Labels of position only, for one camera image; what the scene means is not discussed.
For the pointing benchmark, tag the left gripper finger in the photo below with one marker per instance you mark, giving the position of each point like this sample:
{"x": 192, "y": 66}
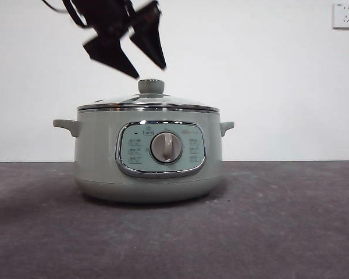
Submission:
{"x": 151, "y": 40}
{"x": 110, "y": 53}

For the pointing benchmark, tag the glass lid with green knob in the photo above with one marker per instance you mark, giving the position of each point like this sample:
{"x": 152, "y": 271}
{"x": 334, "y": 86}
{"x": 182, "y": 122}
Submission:
{"x": 151, "y": 86}

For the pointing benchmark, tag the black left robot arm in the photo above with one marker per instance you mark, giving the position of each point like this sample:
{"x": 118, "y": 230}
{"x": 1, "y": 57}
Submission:
{"x": 104, "y": 14}

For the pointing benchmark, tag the pale green electric cooking pot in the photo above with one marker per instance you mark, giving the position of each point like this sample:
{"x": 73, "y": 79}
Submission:
{"x": 99, "y": 151}

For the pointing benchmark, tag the white wall power outlet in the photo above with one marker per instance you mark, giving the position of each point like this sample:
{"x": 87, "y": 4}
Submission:
{"x": 345, "y": 16}

